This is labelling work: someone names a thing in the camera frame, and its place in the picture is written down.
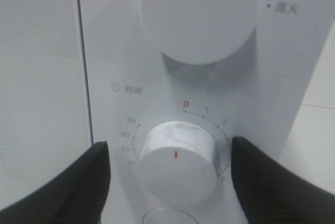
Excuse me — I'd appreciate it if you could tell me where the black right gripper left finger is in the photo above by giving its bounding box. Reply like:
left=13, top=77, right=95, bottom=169
left=1, top=142, right=109, bottom=223

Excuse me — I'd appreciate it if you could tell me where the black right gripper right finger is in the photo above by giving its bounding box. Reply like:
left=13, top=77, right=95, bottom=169
left=231, top=137, right=334, bottom=223

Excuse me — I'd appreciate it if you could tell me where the white microwave door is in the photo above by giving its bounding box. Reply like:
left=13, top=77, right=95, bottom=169
left=1, top=0, right=91, bottom=208

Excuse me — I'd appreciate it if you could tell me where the round white door button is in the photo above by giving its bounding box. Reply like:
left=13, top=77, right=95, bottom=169
left=142, top=208, right=198, bottom=224

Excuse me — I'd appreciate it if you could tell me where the white microwave knob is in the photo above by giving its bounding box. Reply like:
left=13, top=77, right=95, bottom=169
left=140, top=0, right=260, bottom=65
left=136, top=121, right=219, bottom=205

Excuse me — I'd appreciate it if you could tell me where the white microwave oven body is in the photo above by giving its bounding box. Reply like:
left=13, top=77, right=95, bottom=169
left=79, top=0, right=334, bottom=223

